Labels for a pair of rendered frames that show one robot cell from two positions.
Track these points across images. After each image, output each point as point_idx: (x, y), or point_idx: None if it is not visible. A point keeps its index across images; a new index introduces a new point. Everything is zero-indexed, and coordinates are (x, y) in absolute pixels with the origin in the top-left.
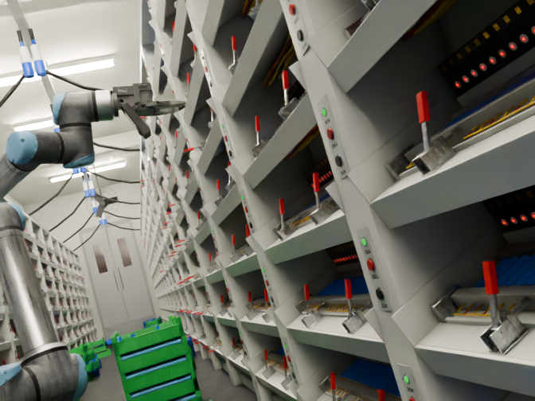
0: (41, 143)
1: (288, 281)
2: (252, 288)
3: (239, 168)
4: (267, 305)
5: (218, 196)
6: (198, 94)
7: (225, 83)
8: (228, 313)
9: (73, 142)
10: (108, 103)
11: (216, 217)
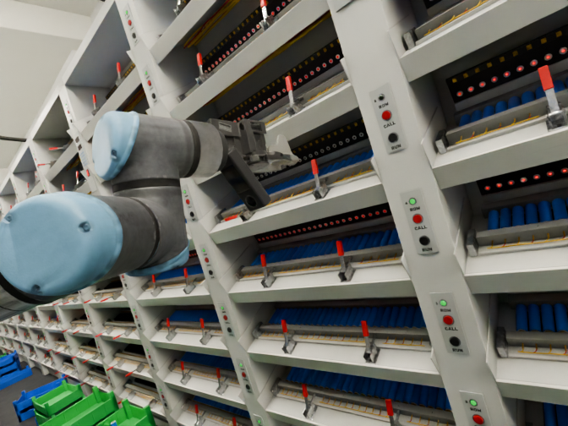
0: (127, 231)
1: (510, 413)
2: (271, 367)
3: (461, 264)
4: (335, 399)
5: (266, 274)
6: None
7: (428, 139)
8: (219, 391)
9: (170, 222)
10: (219, 145)
11: (248, 297)
